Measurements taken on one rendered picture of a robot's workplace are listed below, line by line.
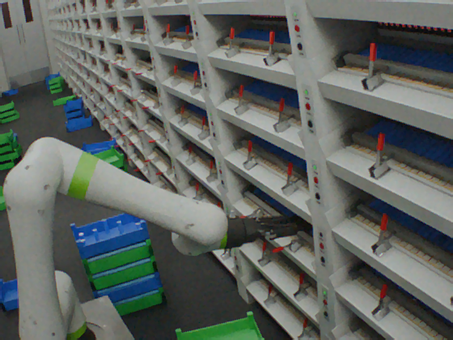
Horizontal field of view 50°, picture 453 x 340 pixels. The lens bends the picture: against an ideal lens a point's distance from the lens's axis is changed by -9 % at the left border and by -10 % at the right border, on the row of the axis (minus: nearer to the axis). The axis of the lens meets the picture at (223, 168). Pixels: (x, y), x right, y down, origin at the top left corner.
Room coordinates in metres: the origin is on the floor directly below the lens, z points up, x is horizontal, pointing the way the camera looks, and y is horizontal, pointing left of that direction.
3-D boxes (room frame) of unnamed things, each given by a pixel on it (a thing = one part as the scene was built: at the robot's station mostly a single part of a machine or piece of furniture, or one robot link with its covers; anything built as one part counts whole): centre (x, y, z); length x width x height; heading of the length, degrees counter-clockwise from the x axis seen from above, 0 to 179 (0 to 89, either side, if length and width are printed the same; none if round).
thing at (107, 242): (1.95, 0.52, 0.36); 0.30 x 0.20 x 0.08; 110
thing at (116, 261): (1.95, 0.52, 0.28); 0.30 x 0.20 x 0.08; 110
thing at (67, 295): (1.19, 0.53, 0.50); 0.16 x 0.13 x 0.19; 0
